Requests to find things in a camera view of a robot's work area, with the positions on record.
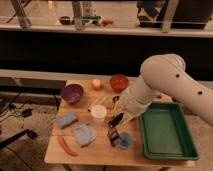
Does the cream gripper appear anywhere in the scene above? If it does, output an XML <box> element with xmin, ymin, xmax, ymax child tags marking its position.
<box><xmin>108</xmin><ymin>100</ymin><xmax>135</xmax><ymax>128</ymax></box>

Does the dark bristle brush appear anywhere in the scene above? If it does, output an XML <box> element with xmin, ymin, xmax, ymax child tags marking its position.
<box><xmin>107</xmin><ymin>128</ymin><xmax>121</xmax><ymax>147</ymax></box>

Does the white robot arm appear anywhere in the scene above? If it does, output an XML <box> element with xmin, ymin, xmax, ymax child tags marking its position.
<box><xmin>113</xmin><ymin>54</ymin><xmax>213</xmax><ymax>127</ymax></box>

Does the white paper cup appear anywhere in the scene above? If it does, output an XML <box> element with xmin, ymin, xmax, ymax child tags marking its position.
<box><xmin>91</xmin><ymin>105</ymin><xmax>107</xmax><ymax>122</ymax></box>

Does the blue plastic cup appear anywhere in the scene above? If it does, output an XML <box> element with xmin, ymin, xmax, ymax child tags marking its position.
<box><xmin>119</xmin><ymin>132</ymin><xmax>133</xmax><ymax>149</ymax></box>

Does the metal measuring cup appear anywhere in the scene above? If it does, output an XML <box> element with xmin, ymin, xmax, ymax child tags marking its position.
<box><xmin>112</xmin><ymin>96</ymin><xmax>120</xmax><ymax>103</ymax></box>

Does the wooden stick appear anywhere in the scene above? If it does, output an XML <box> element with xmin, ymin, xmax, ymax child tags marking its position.
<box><xmin>88</xmin><ymin>95</ymin><xmax>107</xmax><ymax>111</ymax></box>

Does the wooden table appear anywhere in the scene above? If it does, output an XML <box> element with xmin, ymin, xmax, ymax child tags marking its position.
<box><xmin>44</xmin><ymin>80</ymin><xmax>195</xmax><ymax>168</ymax></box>

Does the light blue cloth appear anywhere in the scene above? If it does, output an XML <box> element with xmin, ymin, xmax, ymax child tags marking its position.
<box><xmin>72</xmin><ymin>123</ymin><xmax>97</xmax><ymax>147</ymax></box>

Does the red-orange bowl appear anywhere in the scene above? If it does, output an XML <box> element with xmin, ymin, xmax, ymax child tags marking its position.
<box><xmin>110</xmin><ymin>74</ymin><xmax>129</xmax><ymax>93</ymax></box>

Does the orange ball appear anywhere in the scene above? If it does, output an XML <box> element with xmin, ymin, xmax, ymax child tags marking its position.
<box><xmin>92</xmin><ymin>79</ymin><xmax>101</xmax><ymax>90</ymax></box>

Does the blue sponge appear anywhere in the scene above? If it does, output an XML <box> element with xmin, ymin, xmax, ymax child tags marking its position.
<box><xmin>57</xmin><ymin>112</ymin><xmax>78</xmax><ymax>129</ymax></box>

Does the purple bowl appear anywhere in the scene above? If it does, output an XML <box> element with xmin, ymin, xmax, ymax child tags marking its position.
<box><xmin>61</xmin><ymin>84</ymin><xmax>84</xmax><ymax>103</ymax></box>

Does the green plastic tray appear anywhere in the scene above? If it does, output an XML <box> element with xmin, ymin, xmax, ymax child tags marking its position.
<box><xmin>139</xmin><ymin>102</ymin><xmax>199</xmax><ymax>160</ymax></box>

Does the orange chili pepper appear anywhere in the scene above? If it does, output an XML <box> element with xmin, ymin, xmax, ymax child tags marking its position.
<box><xmin>57</xmin><ymin>136</ymin><xmax>78</xmax><ymax>156</ymax></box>

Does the black floor stand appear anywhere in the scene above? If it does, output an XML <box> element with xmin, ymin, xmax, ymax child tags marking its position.
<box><xmin>0</xmin><ymin>129</ymin><xmax>38</xmax><ymax>150</ymax></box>

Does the green background object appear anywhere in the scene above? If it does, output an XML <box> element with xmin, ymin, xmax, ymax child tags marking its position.
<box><xmin>82</xmin><ymin>16</ymin><xmax>101</xmax><ymax>25</ymax></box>

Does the dark red background bowl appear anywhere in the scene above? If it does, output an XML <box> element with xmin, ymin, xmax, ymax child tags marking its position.
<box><xmin>59</xmin><ymin>16</ymin><xmax>71</xmax><ymax>25</ymax></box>

